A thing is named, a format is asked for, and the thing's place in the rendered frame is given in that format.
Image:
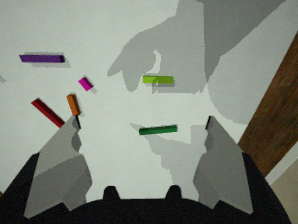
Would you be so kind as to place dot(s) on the orange rod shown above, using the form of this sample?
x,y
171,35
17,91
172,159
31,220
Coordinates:
x,y
73,104

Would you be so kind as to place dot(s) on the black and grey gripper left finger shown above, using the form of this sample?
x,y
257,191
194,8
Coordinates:
x,y
53,181

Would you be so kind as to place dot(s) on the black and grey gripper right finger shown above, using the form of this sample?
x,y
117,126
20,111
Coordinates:
x,y
229,182

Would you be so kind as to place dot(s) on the dark red rod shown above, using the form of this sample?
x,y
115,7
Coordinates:
x,y
48,112

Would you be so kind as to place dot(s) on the magenta rod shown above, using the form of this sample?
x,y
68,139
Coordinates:
x,y
85,84

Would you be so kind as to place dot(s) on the dark purple rod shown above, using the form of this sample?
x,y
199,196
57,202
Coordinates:
x,y
42,58

